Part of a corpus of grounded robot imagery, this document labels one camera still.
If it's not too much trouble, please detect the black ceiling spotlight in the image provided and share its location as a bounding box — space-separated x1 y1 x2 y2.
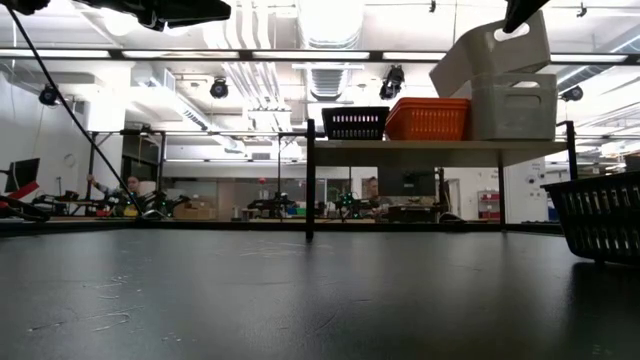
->
560 84 585 103
378 64 406 102
209 77 230 100
38 83 60 107

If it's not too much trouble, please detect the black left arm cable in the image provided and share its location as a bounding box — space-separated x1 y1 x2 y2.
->
4 4 151 219

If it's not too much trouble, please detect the brown cardboard box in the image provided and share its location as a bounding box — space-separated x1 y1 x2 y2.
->
172 199 217 220

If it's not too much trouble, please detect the black aluminium rig frame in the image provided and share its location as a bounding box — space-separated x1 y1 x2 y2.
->
0 47 640 65

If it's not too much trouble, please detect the black background monitor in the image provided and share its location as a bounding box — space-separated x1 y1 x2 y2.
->
377 167 437 197
3 157 41 194

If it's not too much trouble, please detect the black background workstation frame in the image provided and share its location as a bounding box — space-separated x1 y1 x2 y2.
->
82 127 169 221

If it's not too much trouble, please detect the person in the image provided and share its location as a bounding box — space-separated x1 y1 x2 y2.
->
363 175 396 211
85 172 146 217

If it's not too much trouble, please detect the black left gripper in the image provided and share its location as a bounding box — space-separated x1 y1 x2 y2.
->
74 0 233 33

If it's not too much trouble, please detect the silver ceiling air duct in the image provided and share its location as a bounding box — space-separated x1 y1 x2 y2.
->
294 0 366 104

